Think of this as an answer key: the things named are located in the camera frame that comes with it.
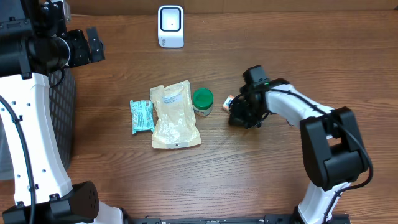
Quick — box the orange tissue packet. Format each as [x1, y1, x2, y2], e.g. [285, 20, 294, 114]
[223, 95, 234, 113]

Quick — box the green lid jar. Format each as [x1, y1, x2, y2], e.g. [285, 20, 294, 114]
[192, 88, 214, 116]

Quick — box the beige powder pouch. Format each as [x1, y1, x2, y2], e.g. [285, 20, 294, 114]
[150, 80, 201, 149]

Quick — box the teal snack packet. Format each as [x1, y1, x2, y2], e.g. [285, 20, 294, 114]
[130, 100, 155, 134]

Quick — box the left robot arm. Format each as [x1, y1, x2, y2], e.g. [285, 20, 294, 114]
[1, 1, 129, 223]

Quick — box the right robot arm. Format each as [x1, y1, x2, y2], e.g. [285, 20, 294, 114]
[229, 65, 374, 224]

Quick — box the white barcode scanner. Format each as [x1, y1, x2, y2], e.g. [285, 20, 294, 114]
[157, 5, 184, 48]

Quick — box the grey plastic mesh basket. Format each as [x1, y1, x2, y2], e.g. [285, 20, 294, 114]
[0, 67, 76, 181]

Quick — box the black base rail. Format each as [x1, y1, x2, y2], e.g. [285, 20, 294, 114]
[124, 213, 351, 224]

